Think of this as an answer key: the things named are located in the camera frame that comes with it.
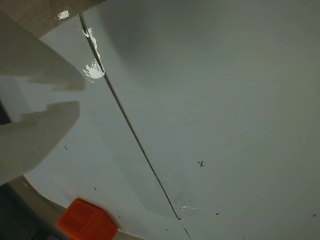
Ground orange cube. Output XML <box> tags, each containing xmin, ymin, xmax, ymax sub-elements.
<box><xmin>55</xmin><ymin>197</ymin><xmax>118</xmax><ymax>240</ymax></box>

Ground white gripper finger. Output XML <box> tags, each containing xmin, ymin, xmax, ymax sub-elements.
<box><xmin>0</xmin><ymin>101</ymin><xmax>81</xmax><ymax>186</ymax></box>
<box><xmin>0</xmin><ymin>12</ymin><xmax>86</xmax><ymax>92</ymax></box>

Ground clear tape piece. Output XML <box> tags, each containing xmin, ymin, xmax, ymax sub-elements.
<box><xmin>82</xmin><ymin>59</ymin><xmax>105</xmax><ymax>84</ymax></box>
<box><xmin>55</xmin><ymin>9</ymin><xmax>71</xmax><ymax>21</ymax></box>
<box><xmin>179</xmin><ymin>205</ymin><xmax>201</xmax><ymax>216</ymax></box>

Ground white paper sheet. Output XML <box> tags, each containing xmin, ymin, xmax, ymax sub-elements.
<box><xmin>0</xmin><ymin>13</ymin><xmax>193</xmax><ymax>240</ymax></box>
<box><xmin>79</xmin><ymin>0</ymin><xmax>320</xmax><ymax>240</ymax></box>

